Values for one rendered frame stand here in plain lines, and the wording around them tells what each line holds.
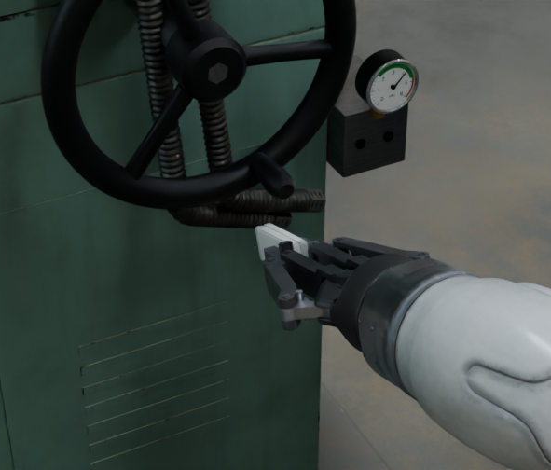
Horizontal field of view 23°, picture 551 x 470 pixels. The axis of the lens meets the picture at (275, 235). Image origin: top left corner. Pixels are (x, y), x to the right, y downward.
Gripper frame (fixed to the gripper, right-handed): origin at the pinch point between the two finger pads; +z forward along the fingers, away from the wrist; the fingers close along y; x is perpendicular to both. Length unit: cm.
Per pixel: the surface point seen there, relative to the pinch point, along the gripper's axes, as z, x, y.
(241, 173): 12.8, -3.5, -2.6
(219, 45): 6.6, -16.5, -0.1
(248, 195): 21.3, 1.2, -6.2
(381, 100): 25.8, -3.5, -24.6
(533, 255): 84, 44, -80
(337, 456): 59, 53, -28
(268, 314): 41.6, 22.3, -14.4
